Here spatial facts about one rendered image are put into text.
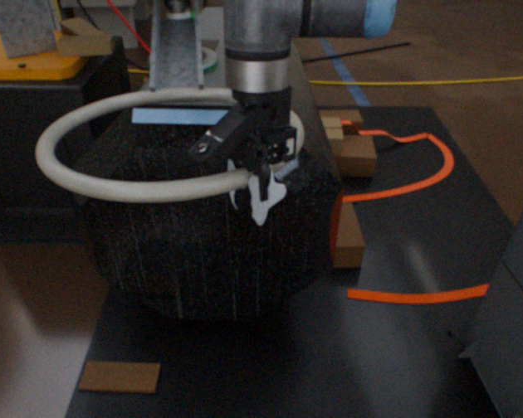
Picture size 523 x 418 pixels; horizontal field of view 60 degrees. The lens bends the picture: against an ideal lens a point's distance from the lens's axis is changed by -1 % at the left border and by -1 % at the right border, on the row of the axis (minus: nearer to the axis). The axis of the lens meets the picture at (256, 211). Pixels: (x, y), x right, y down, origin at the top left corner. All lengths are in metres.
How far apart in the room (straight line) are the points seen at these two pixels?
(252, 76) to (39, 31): 1.49
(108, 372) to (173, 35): 1.08
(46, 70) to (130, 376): 1.12
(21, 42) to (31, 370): 1.21
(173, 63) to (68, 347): 1.08
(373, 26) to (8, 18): 1.59
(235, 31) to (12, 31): 1.49
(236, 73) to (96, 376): 1.25
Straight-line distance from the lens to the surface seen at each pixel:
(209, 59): 1.48
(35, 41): 2.04
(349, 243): 1.89
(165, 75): 1.18
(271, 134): 0.66
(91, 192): 0.71
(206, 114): 1.22
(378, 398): 1.60
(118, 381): 1.63
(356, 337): 1.72
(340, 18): 0.61
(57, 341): 1.84
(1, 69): 1.95
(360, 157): 2.45
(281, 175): 1.23
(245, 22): 0.60
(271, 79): 0.62
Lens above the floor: 1.37
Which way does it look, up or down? 38 degrees down
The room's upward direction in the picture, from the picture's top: straight up
